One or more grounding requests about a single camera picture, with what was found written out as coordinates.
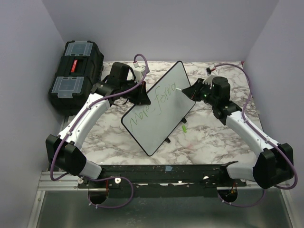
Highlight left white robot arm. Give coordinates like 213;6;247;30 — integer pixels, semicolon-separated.
46;61;151;188

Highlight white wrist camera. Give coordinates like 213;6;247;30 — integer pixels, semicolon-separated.
203;66;216;85
131;62;150;83

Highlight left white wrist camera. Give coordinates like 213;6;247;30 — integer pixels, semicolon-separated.
131;62;150;83

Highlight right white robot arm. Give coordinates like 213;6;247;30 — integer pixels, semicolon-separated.
181;76;295;189

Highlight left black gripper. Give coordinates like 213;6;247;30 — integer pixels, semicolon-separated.
121;79;152;105

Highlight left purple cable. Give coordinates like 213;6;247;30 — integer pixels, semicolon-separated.
49;54;151;209

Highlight black mounting rail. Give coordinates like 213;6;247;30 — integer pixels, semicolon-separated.
78;164;246;199

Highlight white whiteboard black frame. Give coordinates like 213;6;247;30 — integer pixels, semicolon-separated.
121;61;196;156

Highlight aluminium frame rail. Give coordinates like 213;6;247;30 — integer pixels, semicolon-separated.
28;110;290;228

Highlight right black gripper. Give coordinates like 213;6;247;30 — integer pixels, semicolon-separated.
182;78;218;106

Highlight black plastic toolbox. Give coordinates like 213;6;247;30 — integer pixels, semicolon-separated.
48;40;104;116

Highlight blue tape piece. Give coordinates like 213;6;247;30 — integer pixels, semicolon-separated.
165;165;173;172

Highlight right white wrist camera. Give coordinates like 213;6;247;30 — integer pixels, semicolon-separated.
203;66;216;85

